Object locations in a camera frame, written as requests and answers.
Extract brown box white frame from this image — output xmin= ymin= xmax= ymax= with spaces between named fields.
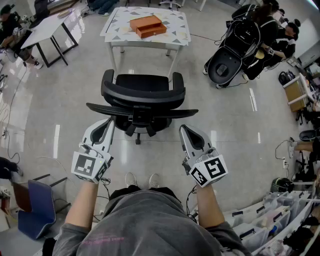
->
xmin=283 ymin=73 xmax=316 ymax=113

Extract person's left white shoe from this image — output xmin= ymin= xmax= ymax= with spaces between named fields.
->
xmin=124 ymin=171 xmax=138 ymax=187

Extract white patterned table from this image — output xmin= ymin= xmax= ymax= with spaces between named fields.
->
xmin=99 ymin=6 xmax=192 ymax=79

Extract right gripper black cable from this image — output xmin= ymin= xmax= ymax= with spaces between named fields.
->
xmin=186 ymin=184 xmax=199 ymax=219

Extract person's white shoe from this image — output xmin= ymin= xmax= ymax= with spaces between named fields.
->
xmin=148 ymin=173 xmax=161 ymax=189
xmin=124 ymin=171 xmax=138 ymax=187

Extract black round basin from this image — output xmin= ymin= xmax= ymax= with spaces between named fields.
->
xmin=299 ymin=129 xmax=318 ymax=141

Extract blue chair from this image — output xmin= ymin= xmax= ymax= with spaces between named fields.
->
xmin=17 ymin=173 xmax=72 ymax=241

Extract person's right white shoe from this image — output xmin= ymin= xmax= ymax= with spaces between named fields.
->
xmin=148 ymin=173 xmax=161 ymax=189

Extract orange drawer box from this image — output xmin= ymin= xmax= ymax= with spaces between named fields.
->
xmin=129 ymin=14 xmax=168 ymax=39

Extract white swivel chair base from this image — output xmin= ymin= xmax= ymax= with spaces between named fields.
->
xmin=158 ymin=0 xmax=182 ymax=10

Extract row of clear storage bins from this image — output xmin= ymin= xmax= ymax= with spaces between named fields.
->
xmin=224 ymin=191 xmax=320 ymax=256

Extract person's left forearm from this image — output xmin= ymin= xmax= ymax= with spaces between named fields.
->
xmin=64 ymin=178 xmax=100 ymax=230

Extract black helmet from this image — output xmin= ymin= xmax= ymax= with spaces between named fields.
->
xmin=271 ymin=177 xmax=295 ymax=193

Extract brown wooden shelf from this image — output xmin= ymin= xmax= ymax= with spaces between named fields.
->
xmin=11 ymin=181 xmax=33 ymax=213

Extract black office chair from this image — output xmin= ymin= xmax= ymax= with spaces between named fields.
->
xmin=85 ymin=69 xmax=200 ymax=145

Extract beige round tray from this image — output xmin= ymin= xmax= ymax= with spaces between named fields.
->
xmin=57 ymin=8 xmax=76 ymax=19

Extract small black backpack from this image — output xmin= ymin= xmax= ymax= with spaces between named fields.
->
xmin=278 ymin=71 xmax=296 ymax=86

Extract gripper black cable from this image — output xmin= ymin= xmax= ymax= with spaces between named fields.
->
xmin=99 ymin=176 xmax=112 ymax=201
xmin=186 ymin=184 xmax=199 ymax=219

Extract black bag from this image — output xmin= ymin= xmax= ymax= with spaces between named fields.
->
xmin=0 ymin=156 xmax=25 ymax=180

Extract white side table black legs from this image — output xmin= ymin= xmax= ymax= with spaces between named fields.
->
xmin=20 ymin=8 xmax=80 ymax=68

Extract black round shell chair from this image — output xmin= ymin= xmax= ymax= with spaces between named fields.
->
xmin=203 ymin=18 xmax=262 ymax=90

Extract black floor cable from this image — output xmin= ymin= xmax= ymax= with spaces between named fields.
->
xmin=0 ymin=62 xmax=29 ymax=162

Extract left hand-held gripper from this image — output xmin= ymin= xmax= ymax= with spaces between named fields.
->
xmin=71 ymin=117 xmax=116 ymax=185

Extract person's right forearm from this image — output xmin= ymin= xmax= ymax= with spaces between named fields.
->
xmin=196 ymin=183 xmax=226 ymax=229

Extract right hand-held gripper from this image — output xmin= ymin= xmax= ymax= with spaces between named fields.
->
xmin=178 ymin=124 xmax=229 ymax=188

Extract person's grey sweatshirt torso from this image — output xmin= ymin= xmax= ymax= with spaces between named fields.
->
xmin=52 ymin=187 xmax=252 ymax=256

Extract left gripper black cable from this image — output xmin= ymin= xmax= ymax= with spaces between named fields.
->
xmin=99 ymin=176 xmax=112 ymax=201

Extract person's black trousers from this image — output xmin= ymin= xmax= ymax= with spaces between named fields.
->
xmin=109 ymin=184 xmax=182 ymax=202

